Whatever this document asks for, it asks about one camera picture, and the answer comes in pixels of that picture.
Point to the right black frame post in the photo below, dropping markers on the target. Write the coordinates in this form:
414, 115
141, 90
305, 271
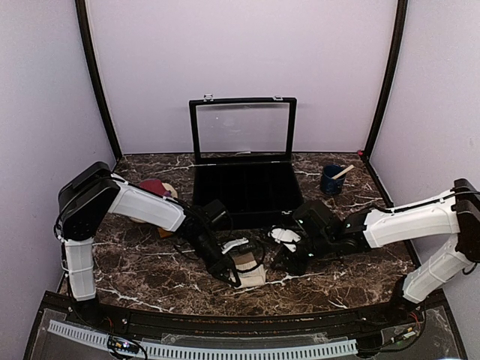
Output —
388, 78

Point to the beige round embroidered coaster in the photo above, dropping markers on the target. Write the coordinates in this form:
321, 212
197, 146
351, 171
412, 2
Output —
170, 189

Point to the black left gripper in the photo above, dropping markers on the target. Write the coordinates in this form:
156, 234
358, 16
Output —
221, 266

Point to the maroon purple orange sock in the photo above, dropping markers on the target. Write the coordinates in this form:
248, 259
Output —
153, 185

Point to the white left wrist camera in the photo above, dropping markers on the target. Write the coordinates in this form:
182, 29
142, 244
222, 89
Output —
238, 246

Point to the dark blue mug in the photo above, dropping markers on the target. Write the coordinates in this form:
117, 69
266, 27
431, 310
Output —
329, 185

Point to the beige brown block sock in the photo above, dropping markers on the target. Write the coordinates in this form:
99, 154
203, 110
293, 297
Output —
250, 272

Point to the white slotted cable duct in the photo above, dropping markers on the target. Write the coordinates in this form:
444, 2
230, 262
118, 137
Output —
149, 349

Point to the wooden stick in mug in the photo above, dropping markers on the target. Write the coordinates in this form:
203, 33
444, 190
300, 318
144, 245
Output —
343, 172

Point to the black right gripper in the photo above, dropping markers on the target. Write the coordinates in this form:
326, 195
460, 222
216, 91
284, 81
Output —
294, 267

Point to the left black frame post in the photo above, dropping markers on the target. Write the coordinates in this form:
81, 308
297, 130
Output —
95, 77

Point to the black frame post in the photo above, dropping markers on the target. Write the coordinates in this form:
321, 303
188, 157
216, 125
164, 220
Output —
95, 77
388, 78

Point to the black display case with lid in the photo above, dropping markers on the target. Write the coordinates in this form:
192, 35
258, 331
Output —
243, 154

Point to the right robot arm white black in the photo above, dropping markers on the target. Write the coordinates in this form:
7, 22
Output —
454, 213

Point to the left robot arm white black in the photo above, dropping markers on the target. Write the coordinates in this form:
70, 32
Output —
85, 201

